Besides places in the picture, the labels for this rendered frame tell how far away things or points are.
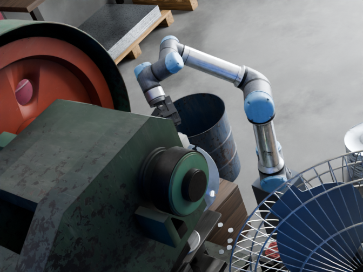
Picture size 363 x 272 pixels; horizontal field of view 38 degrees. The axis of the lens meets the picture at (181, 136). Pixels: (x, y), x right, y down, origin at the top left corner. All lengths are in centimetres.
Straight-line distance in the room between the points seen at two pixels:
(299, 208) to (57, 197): 60
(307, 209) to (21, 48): 109
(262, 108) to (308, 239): 107
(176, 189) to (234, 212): 149
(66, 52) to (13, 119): 29
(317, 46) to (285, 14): 66
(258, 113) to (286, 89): 186
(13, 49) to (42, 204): 61
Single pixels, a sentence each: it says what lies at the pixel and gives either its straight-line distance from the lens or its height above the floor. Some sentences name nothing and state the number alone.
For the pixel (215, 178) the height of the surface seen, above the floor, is 92.
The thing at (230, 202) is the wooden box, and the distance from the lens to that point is 281.
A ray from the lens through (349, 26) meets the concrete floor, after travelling 454.
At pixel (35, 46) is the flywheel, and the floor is 162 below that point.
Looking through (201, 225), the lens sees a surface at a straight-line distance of 210.
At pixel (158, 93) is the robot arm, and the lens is 205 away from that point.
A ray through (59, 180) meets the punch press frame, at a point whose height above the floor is 150.
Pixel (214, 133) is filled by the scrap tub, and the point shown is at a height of 43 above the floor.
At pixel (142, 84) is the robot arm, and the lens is 207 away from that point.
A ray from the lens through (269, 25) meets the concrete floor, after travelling 479.
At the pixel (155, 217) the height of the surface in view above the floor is 131.
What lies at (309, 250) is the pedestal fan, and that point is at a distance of 112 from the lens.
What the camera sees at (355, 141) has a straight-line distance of 309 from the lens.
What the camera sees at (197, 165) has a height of 136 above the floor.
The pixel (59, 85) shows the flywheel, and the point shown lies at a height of 143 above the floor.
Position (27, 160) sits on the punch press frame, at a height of 150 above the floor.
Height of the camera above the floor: 231
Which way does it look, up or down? 37 degrees down
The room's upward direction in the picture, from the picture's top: 22 degrees counter-clockwise
